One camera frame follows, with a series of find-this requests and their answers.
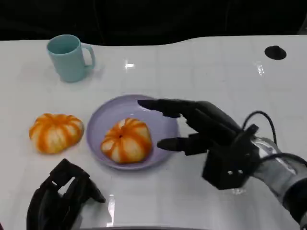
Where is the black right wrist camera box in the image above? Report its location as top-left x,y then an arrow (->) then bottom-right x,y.
202,124 -> 260,190

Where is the black table grommet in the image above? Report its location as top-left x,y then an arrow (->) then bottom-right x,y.
264,45 -> 287,60

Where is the orange and white toy bread roll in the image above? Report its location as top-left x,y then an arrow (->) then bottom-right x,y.
28,113 -> 84,154
100,117 -> 152,164

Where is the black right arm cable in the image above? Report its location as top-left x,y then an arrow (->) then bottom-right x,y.
241,110 -> 278,146

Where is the lilac plate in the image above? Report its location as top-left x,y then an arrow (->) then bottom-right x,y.
86,94 -> 180,171

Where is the pale green mug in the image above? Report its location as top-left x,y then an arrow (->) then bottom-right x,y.
47,34 -> 96,83

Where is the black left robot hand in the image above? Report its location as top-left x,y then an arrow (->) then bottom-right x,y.
26,158 -> 106,230

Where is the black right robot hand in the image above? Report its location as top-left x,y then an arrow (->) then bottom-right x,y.
138,98 -> 243,157

